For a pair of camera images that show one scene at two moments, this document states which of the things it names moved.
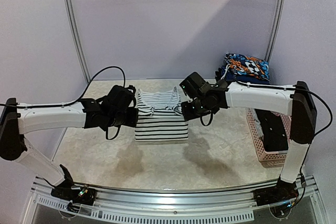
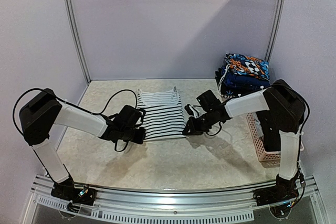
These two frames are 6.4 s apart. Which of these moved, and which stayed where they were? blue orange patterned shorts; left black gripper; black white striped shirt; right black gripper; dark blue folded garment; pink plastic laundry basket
Moved: right black gripper; left black gripper
Stayed: blue orange patterned shorts; pink plastic laundry basket; dark blue folded garment; black white striped shirt
